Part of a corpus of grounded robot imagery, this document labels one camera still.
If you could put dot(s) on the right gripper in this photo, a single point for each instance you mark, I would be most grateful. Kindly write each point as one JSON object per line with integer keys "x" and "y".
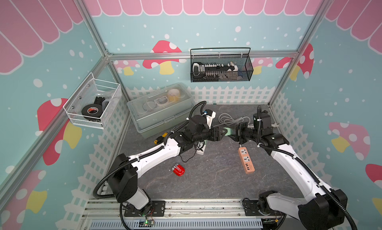
{"x": 238, "y": 137}

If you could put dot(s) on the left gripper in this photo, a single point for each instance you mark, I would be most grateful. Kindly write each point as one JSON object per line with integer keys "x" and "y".
{"x": 215, "y": 134}

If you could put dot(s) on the white power strip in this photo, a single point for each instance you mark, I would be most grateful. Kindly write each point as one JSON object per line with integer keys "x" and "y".
{"x": 200, "y": 148}

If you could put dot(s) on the green charger adapter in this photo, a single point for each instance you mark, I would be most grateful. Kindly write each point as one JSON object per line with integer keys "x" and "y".
{"x": 229, "y": 131}

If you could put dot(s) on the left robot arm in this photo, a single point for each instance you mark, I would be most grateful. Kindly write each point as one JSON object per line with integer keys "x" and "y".
{"x": 121, "y": 182}

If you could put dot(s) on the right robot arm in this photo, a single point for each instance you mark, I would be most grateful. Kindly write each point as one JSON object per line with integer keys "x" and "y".
{"x": 321, "y": 207}

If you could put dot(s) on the orange power strip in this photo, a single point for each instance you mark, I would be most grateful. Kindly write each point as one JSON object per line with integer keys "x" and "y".
{"x": 246, "y": 160}

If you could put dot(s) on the yellow black screwdriver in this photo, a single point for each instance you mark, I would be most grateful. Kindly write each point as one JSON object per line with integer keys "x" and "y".
{"x": 163, "y": 136}

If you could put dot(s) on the black socket bit holder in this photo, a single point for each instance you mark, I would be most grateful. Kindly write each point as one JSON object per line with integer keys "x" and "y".
{"x": 206, "y": 71}

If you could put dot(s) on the orange black screwdriver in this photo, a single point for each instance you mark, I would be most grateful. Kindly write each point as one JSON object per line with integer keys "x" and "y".
{"x": 156, "y": 141}

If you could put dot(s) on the clear plastic storage box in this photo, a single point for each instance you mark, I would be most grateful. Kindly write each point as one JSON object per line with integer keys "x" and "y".
{"x": 161, "y": 109}

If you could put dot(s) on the black tape roll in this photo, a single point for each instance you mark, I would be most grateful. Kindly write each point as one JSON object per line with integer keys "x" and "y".
{"x": 92, "y": 112}

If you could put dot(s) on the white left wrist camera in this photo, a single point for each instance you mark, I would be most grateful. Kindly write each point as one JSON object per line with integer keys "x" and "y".
{"x": 210, "y": 115}

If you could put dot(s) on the black wire mesh basket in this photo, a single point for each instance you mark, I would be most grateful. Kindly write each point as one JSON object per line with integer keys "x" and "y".
{"x": 239, "y": 56}

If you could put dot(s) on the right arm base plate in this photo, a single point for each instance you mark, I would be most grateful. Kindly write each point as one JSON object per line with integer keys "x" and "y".
{"x": 252, "y": 209}

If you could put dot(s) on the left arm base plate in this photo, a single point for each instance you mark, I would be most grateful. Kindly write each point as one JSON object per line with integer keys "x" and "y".
{"x": 152, "y": 209}

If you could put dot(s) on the white wire wall basket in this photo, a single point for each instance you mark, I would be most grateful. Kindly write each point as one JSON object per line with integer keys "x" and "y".
{"x": 93, "y": 91}

